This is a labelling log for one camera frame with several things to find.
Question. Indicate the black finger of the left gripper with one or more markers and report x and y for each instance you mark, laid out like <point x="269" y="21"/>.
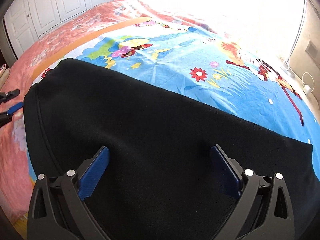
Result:
<point x="6" y="96"/>

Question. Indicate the black pants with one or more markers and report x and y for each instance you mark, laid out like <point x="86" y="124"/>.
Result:
<point x="158" y="184"/>

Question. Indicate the white charger with cable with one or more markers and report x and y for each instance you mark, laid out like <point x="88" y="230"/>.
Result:
<point x="308" y="89"/>

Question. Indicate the white wardrobe doors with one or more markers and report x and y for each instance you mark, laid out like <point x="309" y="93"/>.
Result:
<point x="27" y="21"/>

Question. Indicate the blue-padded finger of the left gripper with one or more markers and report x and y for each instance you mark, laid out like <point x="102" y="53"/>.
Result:
<point x="6" y="117"/>

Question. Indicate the pink floral bed cover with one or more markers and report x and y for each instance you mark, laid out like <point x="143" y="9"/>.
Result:
<point x="17" y="179"/>

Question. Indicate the white wall socket panel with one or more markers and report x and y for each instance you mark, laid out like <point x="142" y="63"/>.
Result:
<point x="313" y="52"/>

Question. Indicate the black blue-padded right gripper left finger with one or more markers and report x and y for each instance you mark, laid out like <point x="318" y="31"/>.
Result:
<point x="57" y="208"/>

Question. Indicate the blue cartoon bed sheet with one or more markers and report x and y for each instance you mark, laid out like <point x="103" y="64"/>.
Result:
<point x="204" y="67"/>

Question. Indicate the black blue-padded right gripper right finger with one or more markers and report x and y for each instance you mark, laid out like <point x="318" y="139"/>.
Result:
<point x="262" y="208"/>

